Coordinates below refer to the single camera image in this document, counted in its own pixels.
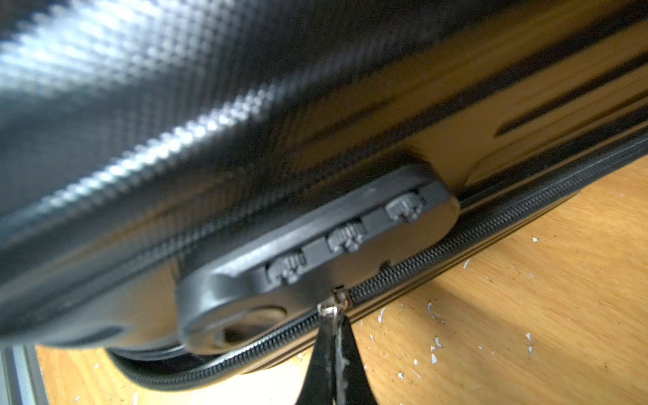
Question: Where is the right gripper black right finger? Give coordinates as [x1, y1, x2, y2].
[336, 316, 377, 405]

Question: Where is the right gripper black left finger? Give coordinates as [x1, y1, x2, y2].
[295, 316, 337, 405]

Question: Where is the silver zipper pull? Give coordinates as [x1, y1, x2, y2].
[317, 288, 352, 319]

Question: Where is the black hard-shell suitcase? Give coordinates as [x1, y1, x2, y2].
[1, 1, 647, 392]

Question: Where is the aluminium corner post left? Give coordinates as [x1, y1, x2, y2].
[0, 345, 49, 405]

